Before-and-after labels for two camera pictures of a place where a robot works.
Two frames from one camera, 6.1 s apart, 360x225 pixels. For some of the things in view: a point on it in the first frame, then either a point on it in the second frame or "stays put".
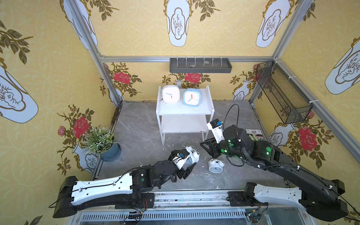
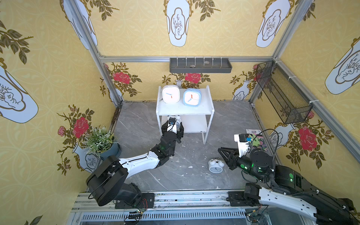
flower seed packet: [257, 132] stays put
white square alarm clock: [171, 94] stays put
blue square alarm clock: [192, 97] stays put
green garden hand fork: [254, 138] stays put
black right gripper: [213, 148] → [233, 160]
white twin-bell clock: [194, 156] → [178, 120]
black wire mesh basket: [289, 104] stays put
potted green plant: [101, 141] stays put
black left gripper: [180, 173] → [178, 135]
